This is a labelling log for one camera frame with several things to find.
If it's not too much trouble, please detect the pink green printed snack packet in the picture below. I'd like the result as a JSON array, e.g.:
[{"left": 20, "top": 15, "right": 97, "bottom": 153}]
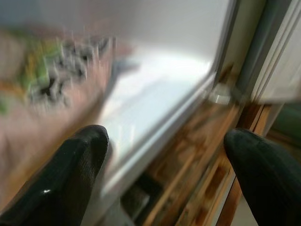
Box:
[{"left": 0, "top": 23, "right": 137, "bottom": 189}]

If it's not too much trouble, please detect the wooden slatted rack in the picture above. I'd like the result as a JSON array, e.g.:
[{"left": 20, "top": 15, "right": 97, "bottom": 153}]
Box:
[{"left": 119, "top": 63, "right": 273, "bottom": 226}]

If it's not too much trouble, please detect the silver mini fridge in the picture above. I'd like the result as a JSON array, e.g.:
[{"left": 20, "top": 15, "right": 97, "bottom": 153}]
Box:
[{"left": 0, "top": 0, "right": 239, "bottom": 226}]

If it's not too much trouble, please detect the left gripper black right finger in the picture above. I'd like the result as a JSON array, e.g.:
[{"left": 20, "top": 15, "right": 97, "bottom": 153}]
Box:
[{"left": 222, "top": 129, "right": 301, "bottom": 226}]

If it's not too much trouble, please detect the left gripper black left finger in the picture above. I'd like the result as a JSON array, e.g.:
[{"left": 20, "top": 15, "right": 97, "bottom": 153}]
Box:
[{"left": 0, "top": 124, "right": 110, "bottom": 226}]

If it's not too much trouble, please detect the green glass door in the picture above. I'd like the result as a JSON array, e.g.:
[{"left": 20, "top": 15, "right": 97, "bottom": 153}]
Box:
[{"left": 270, "top": 103, "right": 301, "bottom": 144}]

